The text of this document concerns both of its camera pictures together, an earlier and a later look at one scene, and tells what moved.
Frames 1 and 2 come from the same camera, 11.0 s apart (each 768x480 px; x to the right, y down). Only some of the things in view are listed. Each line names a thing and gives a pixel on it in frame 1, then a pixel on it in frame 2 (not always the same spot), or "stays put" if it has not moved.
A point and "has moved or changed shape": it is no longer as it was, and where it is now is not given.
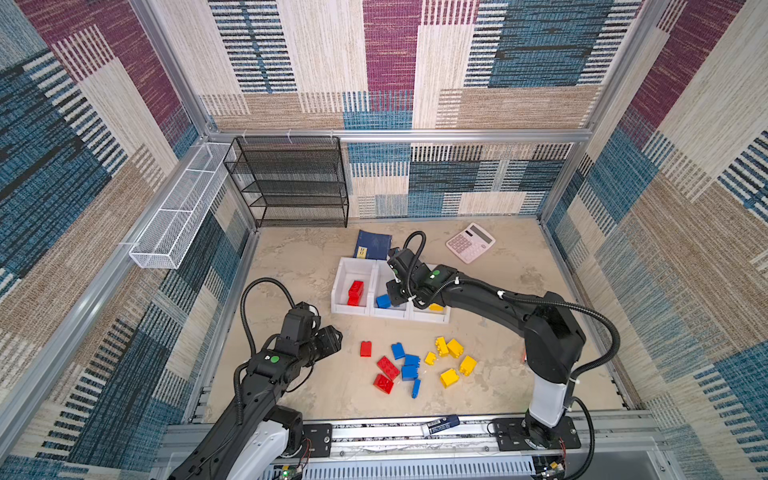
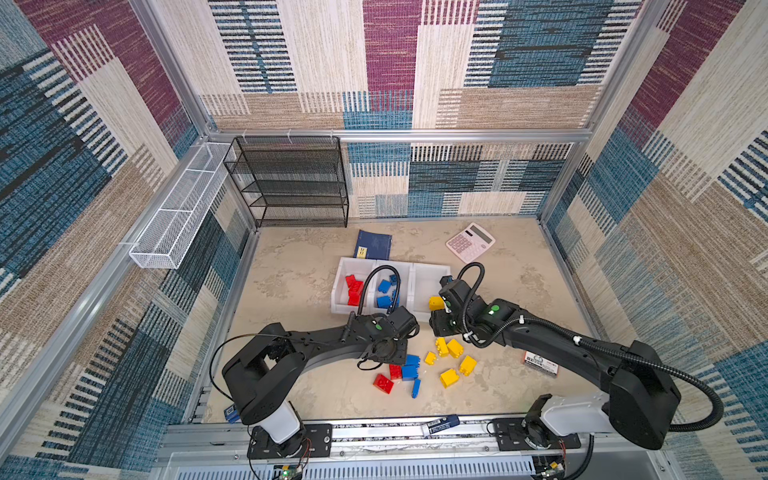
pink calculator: (470, 243) stays put
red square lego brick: (366, 349) has moved or changed shape
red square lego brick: (383, 383) stays put
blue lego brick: (384, 301) stays put
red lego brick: (354, 295) stays put
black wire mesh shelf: (292, 181) stays put
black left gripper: (329, 341) -> (402, 353)
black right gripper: (396, 299) -> (438, 323)
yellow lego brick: (449, 378) stays put
